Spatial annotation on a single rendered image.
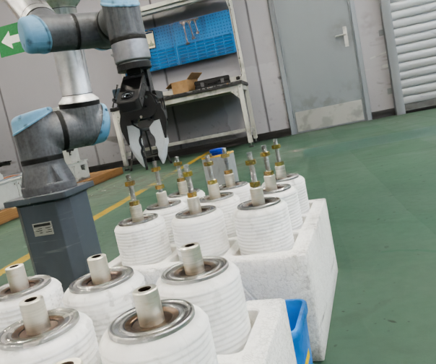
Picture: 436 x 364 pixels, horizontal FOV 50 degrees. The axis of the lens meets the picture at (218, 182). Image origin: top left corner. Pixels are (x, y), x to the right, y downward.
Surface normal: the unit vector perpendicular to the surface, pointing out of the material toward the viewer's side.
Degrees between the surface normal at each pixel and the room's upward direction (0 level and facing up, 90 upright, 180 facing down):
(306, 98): 90
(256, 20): 90
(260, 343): 0
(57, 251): 90
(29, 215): 90
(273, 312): 0
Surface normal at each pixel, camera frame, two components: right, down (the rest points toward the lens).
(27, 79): -0.17, 0.17
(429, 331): -0.20, -0.97
